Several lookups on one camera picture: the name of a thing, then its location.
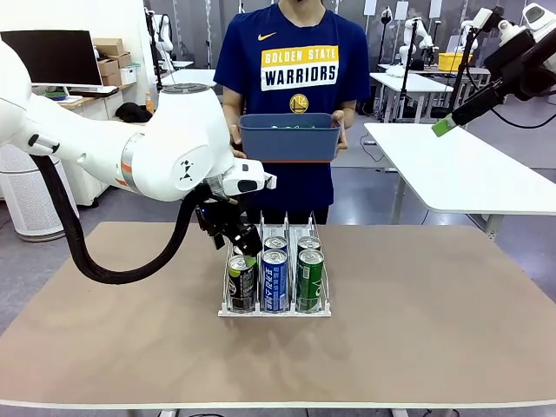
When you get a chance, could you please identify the black trousers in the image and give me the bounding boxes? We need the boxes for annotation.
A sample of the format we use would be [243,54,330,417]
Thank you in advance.
[249,202,330,226]

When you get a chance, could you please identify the person's left hand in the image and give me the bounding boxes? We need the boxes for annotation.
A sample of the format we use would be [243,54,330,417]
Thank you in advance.
[330,110,350,151]

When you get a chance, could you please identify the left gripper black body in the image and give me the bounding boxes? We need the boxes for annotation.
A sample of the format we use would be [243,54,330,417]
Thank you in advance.
[197,190,248,238]

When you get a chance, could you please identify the person's right hand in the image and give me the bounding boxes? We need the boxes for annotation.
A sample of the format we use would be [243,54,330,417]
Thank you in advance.
[228,124,248,160]

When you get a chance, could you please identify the person's neck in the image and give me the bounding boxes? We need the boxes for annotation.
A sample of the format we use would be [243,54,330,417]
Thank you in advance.
[277,0,328,28]

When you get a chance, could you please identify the black keyboard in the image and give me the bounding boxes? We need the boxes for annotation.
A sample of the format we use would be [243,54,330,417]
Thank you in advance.
[69,85,120,99]

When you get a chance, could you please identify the person's left forearm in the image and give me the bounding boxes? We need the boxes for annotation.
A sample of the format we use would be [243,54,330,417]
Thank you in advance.
[338,99,360,131]

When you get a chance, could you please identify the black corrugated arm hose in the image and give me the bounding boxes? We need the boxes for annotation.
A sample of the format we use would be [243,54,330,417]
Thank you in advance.
[30,154,205,286]

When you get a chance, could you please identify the white air purifier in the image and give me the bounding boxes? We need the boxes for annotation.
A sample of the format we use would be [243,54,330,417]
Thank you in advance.
[0,142,82,243]

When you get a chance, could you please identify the large white table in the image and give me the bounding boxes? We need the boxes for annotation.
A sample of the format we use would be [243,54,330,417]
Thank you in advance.
[363,122,556,242]

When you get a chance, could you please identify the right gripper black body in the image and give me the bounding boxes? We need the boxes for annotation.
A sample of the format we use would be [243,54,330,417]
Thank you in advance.
[484,32,544,99]

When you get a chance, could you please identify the small cardboard box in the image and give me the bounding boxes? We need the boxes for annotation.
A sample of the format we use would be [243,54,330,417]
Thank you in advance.
[97,57,123,87]
[92,37,125,57]
[108,51,134,70]

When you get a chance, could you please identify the white wire can dispenser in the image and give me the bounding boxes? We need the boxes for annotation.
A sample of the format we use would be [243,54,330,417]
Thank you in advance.
[216,210,334,319]

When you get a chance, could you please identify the black computer monitor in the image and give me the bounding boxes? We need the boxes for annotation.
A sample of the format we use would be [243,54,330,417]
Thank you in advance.
[0,29,104,88]

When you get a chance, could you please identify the person's right forearm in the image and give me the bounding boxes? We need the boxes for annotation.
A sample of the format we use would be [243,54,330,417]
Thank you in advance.
[221,84,244,129]

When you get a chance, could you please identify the black bag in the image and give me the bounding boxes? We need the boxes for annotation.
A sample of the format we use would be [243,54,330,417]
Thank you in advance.
[115,102,153,125]

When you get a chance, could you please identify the blue-grey plastic basket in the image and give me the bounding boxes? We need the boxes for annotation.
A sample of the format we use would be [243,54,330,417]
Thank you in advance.
[237,112,342,165]

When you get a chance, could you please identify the yellow plastic crate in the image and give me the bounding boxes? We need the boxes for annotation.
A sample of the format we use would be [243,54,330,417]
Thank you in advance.
[437,51,462,72]

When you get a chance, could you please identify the person in Warriors shirt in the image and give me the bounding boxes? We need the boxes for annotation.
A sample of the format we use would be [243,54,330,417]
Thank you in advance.
[213,2,372,208]

